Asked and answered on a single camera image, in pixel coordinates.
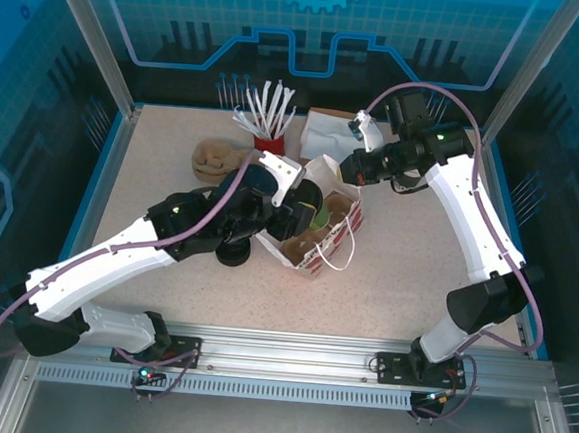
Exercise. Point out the black cup lid stack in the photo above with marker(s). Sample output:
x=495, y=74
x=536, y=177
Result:
x=233, y=259

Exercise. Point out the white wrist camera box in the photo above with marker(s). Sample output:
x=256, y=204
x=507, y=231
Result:
x=283, y=168
x=369, y=132

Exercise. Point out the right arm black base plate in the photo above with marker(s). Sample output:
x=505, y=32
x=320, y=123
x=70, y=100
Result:
x=390, y=370

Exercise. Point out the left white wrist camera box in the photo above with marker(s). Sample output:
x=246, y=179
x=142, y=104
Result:
x=283, y=168

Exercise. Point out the aluminium frame post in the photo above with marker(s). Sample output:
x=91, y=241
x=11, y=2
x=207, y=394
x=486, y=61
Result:
x=97, y=46
x=523, y=79

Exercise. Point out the steel lower shelf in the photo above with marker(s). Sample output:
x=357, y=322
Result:
x=277, y=431

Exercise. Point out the green lit connector board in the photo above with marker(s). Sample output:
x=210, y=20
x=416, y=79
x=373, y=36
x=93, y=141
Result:
x=149, y=373

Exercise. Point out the bent white wrapped straw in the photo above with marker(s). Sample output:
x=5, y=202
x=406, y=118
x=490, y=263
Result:
x=244, y=121

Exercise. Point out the brown pulp cup carrier stack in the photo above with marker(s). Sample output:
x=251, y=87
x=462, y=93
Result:
x=213, y=163

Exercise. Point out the orange lit connector board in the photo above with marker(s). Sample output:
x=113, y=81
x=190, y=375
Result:
x=436, y=398

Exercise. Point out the brown cardboard napkin box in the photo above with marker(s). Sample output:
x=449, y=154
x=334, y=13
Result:
x=328, y=111

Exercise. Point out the white napkin stack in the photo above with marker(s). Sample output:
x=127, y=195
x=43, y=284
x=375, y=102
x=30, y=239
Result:
x=323, y=134

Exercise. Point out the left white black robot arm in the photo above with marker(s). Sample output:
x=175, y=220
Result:
x=105, y=262

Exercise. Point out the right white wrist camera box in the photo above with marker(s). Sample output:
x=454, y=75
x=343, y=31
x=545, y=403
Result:
x=369, y=132

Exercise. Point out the red white paper bag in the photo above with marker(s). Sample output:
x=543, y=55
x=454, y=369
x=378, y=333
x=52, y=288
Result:
x=328, y=172

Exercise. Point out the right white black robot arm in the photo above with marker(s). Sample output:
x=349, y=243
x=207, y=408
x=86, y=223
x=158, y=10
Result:
x=469, y=225

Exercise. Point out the aluminium mounting rail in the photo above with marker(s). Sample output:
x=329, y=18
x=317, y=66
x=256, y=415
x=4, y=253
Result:
x=283, y=356

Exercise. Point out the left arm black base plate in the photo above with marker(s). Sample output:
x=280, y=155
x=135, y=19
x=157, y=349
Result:
x=184, y=341

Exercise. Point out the red straw holder cup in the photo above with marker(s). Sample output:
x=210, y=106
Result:
x=270, y=146

